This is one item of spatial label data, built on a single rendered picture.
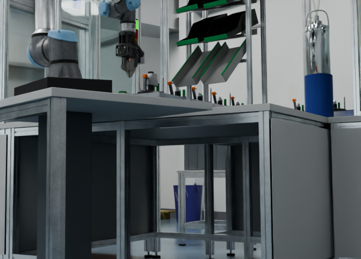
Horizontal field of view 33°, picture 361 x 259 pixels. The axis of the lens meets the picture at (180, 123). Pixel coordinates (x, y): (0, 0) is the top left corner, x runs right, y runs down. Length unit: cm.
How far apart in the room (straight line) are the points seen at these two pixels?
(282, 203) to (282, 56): 466
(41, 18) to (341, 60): 440
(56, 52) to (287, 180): 109
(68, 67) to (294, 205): 111
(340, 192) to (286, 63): 407
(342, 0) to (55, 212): 514
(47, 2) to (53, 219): 105
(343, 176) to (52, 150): 160
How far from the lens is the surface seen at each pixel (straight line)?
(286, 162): 258
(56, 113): 199
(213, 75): 280
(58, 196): 199
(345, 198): 309
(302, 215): 274
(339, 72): 656
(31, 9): 399
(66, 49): 249
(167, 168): 848
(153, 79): 303
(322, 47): 347
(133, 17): 293
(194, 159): 501
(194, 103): 231
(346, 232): 310
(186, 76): 289
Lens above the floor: 57
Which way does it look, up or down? 5 degrees up
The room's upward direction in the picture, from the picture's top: straight up
